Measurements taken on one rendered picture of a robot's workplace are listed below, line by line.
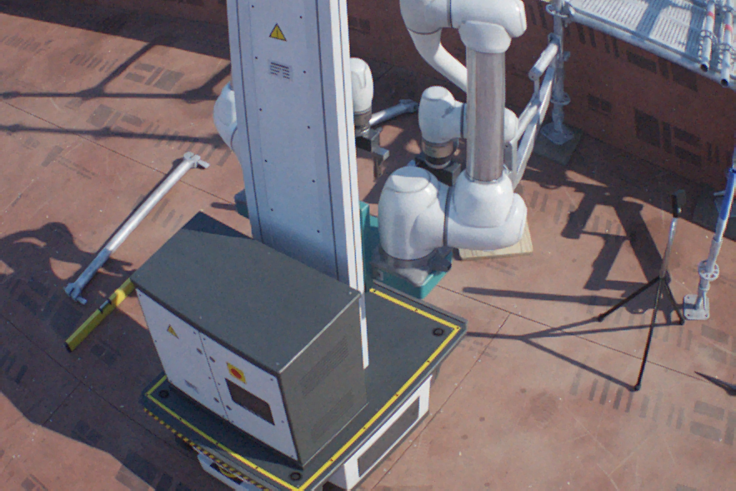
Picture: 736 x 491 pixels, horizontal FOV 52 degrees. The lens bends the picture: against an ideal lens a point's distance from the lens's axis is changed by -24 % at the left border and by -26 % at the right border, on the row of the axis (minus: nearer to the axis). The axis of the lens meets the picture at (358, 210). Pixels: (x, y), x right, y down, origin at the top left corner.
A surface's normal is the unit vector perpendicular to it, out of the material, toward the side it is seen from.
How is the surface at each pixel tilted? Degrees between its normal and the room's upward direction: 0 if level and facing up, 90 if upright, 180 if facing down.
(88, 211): 0
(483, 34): 86
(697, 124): 90
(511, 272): 0
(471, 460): 0
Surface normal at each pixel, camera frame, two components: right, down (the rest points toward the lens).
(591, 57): -0.53, 0.58
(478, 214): -0.22, 0.47
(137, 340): -0.04, -0.75
